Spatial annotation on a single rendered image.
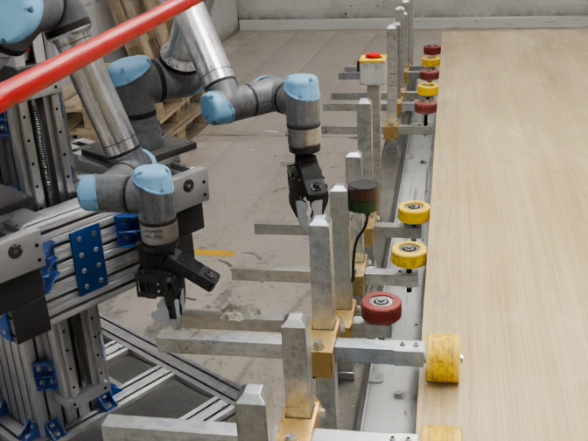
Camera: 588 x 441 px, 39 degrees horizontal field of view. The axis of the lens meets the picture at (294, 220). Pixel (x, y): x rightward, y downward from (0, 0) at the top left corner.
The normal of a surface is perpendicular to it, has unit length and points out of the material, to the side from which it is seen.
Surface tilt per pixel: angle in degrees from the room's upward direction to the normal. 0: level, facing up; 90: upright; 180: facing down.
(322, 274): 90
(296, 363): 90
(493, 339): 0
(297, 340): 90
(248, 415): 90
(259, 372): 0
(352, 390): 0
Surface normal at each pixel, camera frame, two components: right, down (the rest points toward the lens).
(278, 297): -0.05, -0.92
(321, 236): -0.18, 0.39
